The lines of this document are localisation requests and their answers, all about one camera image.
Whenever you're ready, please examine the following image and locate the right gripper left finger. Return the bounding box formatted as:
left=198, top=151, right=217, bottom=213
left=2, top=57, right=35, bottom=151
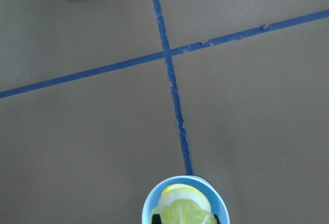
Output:
left=151, top=214, right=162, bottom=224

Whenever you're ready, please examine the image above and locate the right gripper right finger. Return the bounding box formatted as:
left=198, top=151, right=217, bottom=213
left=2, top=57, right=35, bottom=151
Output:
left=213, top=214, right=221, bottom=224

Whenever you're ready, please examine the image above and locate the lemon slice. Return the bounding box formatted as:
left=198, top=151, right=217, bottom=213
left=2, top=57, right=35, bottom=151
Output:
left=151, top=183, right=216, bottom=224

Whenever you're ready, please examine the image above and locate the light blue cup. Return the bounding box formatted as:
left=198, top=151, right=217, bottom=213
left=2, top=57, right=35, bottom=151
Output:
left=141, top=175, right=230, bottom=224

